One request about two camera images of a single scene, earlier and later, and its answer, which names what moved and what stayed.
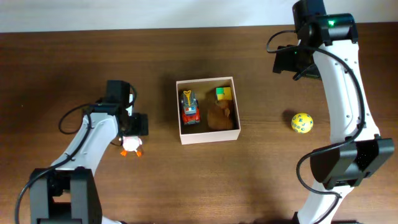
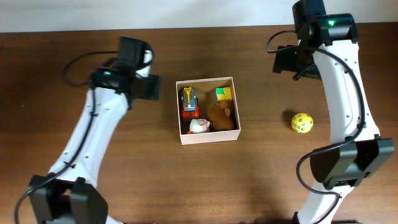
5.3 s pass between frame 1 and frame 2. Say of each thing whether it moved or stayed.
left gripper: moved
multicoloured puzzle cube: stayed
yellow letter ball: stayed
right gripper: stayed
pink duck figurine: moved
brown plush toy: stayed
